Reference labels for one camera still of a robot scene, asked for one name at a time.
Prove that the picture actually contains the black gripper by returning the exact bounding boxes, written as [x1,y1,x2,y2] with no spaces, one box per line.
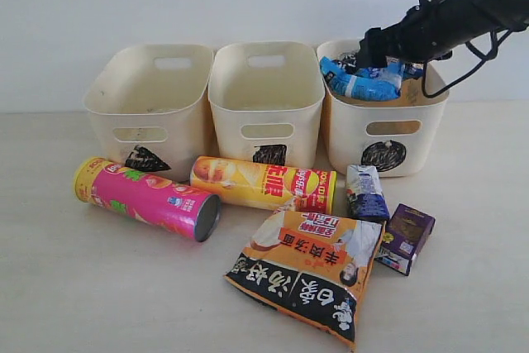
[350,7,434,74]

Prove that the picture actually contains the blue noodle packet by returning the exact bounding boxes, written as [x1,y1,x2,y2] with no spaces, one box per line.
[319,52,423,102]

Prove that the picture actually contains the blue white milk carton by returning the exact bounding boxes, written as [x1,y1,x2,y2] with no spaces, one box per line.
[345,165,390,222]

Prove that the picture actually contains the purple drink carton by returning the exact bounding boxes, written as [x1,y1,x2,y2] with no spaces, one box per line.
[374,203,436,276]

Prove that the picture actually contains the orange noodle packet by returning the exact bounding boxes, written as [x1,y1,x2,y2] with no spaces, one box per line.
[225,211,384,348]

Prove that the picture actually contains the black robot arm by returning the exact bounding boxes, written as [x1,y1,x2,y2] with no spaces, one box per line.
[355,0,528,68]

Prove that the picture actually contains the right cream plastic bin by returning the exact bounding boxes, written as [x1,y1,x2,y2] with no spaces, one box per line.
[322,59,449,177]

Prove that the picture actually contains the cream plastic bin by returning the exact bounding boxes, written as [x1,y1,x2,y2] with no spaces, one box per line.
[208,41,326,168]
[83,44,214,182]
[322,59,449,177]

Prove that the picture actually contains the middle cream plastic bin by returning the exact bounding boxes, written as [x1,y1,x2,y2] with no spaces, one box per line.
[208,41,326,168]

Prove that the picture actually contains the yellow chips can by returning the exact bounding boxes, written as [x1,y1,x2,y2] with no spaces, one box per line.
[190,156,337,214]

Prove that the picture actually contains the left cream plastic bin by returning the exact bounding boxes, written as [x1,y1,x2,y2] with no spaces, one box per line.
[83,44,214,182]

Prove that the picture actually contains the pink chips can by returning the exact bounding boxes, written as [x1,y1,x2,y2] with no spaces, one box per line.
[73,157,222,242]

